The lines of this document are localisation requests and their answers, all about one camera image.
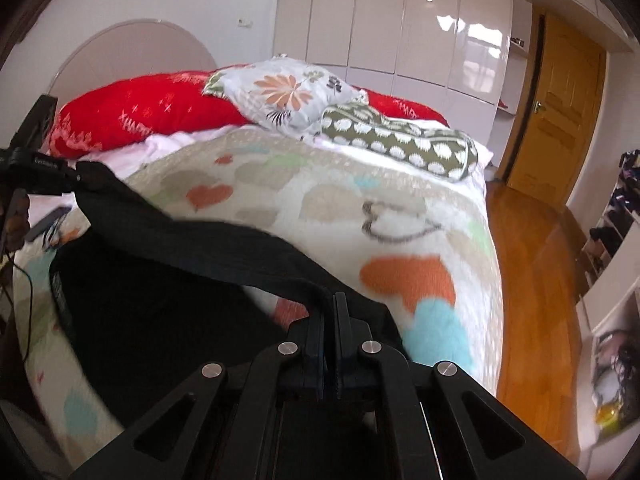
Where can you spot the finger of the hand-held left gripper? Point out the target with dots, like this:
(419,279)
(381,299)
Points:
(87,176)

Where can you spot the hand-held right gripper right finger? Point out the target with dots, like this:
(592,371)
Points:
(342,332)

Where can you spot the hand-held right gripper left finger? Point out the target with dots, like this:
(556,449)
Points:
(324,332)

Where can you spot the black pants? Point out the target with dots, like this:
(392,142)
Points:
(150,310)

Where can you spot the black phone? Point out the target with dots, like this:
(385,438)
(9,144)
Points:
(47,224)

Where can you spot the red pillow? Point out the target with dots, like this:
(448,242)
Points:
(130,110)
(405,105)

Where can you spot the white bed sheet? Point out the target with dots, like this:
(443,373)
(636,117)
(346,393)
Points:
(165,143)

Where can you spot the heart print bed blanket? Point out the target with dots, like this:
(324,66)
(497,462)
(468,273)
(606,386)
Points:
(325,210)

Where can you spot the round white headboard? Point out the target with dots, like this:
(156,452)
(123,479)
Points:
(125,50)

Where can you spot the green dotted pillow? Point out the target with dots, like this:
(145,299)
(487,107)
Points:
(400,142)

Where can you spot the floral white pillow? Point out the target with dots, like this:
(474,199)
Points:
(290,92)

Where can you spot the white open shelf unit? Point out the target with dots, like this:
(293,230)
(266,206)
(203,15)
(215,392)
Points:
(607,310)

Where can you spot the wooden door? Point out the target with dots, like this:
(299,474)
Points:
(560,120)

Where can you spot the glossy white wardrobe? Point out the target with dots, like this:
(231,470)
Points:
(400,20)

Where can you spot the pile of clothes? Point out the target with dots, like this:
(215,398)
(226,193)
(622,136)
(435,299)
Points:
(631,170)

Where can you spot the white wall outlet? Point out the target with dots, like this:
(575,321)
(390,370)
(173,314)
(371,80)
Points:
(245,23)

